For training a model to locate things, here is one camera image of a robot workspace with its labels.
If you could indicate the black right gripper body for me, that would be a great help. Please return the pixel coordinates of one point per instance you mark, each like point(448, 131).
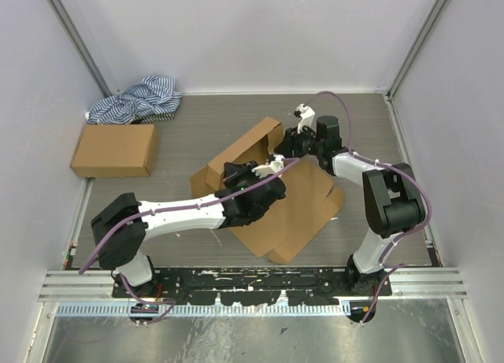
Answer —
point(305, 142)

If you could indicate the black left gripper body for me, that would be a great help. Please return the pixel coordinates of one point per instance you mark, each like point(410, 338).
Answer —
point(239, 177)

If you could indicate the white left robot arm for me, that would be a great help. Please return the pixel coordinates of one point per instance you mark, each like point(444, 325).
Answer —
point(126, 223)

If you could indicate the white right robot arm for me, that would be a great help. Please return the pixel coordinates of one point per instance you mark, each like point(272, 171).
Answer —
point(394, 203)

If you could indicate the closed brown cardboard box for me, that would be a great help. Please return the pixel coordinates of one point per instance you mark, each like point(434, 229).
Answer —
point(115, 151)

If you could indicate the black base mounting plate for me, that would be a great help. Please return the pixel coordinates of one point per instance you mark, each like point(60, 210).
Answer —
point(309, 286)

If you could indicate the blue striped cloth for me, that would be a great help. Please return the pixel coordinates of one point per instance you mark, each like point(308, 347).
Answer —
point(152, 99)

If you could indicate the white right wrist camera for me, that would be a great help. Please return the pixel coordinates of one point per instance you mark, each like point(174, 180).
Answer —
point(305, 114)

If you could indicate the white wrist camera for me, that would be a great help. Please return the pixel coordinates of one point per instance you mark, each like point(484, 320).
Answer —
point(305, 114)
point(274, 164)

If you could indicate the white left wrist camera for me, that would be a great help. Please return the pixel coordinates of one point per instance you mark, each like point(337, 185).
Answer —
point(274, 164)

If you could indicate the aluminium front rail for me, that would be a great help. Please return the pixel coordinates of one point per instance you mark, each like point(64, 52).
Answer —
point(426, 282)

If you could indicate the white slotted cable duct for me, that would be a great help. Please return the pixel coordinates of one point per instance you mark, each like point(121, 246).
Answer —
point(123, 309)

